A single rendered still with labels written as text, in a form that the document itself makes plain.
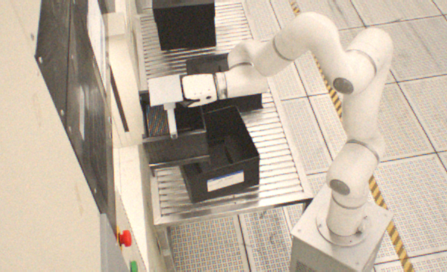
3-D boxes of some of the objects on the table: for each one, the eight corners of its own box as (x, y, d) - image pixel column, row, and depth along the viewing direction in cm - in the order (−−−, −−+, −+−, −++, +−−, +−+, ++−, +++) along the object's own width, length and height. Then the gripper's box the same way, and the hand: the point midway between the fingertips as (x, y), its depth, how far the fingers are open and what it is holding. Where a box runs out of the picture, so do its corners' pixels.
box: (218, 46, 257) (215, 2, 237) (159, 52, 256) (151, 9, 237) (213, 11, 275) (210, -32, 256) (159, 17, 275) (151, -26, 256)
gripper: (214, 60, 170) (157, 69, 169) (221, 95, 160) (161, 104, 159) (215, 77, 176) (160, 85, 175) (223, 112, 165) (165, 122, 164)
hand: (167, 94), depth 167 cm, fingers closed on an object, 3 cm apart
